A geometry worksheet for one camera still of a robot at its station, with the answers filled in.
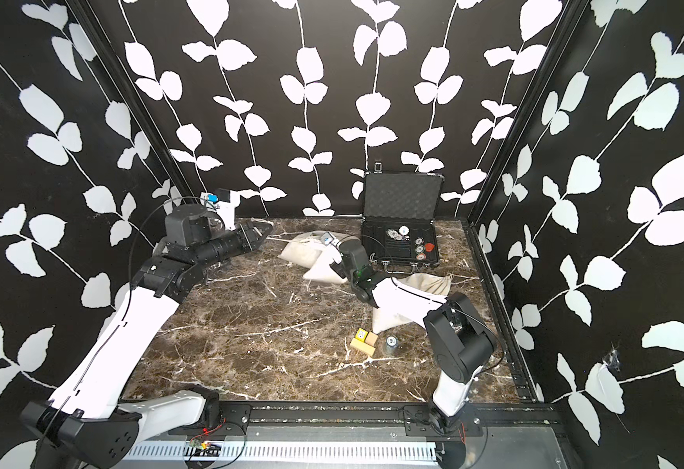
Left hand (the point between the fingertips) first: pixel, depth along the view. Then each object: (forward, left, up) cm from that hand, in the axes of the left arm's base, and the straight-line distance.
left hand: (269, 220), depth 66 cm
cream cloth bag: (-2, -46, -28) cm, 54 cm away
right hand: (+11, -17, -21) cm, 29 cm away
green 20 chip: (+20, -47, -37) cm, 63 cm away
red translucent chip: (+21, -51, -38) cm, 67 cm away
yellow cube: (-14, -22, -36) cm, 45 cm away
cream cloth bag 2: (+15, -3, -30) cm, 33 cm away
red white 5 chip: (+16, -47, -37) cm, 62 cm away
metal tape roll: (-18, -30, -33) cm, 48 cm away
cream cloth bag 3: (+5, -10, -29) cm, 31 cm away
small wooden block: (-15, -25, -36) cm, 47 cm away
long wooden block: (-17, -22, -38) cm, 47 cm away
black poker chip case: (+29, -40, -36) cm, 61 cm away
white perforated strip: (-41, -1, -39) cm, 57 cm away
